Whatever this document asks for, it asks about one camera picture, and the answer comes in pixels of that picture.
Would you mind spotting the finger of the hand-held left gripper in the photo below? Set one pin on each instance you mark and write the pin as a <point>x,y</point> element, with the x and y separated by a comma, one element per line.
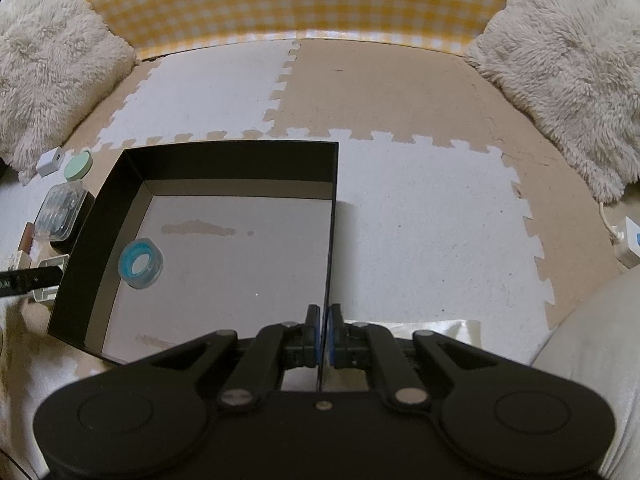
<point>30,278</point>

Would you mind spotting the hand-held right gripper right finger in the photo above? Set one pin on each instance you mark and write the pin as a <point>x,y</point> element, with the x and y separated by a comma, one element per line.
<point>332,337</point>

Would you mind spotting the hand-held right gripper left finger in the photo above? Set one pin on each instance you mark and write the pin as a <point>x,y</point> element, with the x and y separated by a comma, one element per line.
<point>313,332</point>

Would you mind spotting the white compartment container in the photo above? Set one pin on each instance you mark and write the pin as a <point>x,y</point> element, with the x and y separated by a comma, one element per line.
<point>50,261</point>

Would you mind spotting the clear plastic case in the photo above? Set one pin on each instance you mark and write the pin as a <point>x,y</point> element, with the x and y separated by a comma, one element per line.
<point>60,210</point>

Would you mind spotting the blue tape roll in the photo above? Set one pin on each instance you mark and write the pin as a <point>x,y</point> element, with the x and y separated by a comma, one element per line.
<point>137,262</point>

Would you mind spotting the black box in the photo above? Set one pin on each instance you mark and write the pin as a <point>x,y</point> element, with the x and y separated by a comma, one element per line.
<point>220,260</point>

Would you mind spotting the white foam puzzle mat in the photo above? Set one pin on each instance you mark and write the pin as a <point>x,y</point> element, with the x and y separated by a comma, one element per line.
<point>20,200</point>
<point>210,95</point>
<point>430,230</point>

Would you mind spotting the white plastic sheet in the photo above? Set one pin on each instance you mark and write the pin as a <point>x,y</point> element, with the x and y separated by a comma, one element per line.
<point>430,332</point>

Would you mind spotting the white charger cube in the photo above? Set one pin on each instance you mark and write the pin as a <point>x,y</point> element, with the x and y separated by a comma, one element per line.
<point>51,162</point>

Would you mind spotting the green round tin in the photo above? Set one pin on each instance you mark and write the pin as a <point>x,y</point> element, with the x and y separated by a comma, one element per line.
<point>79,165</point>

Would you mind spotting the white fluffy cushion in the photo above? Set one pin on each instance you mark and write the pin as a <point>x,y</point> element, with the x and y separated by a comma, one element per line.
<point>55,65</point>
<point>570,60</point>

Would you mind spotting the beige foam puzzle mat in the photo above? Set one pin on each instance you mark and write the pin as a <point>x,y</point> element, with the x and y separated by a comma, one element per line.
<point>410,90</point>

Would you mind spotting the cream leather cushion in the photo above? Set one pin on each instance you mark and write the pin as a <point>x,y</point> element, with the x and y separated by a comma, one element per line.
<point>600,340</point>

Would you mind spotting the white power strip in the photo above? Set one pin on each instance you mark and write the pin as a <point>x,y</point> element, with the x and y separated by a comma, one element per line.
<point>629,240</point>

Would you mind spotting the yellow checked cover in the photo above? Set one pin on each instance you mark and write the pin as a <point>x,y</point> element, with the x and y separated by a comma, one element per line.
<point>300,0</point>

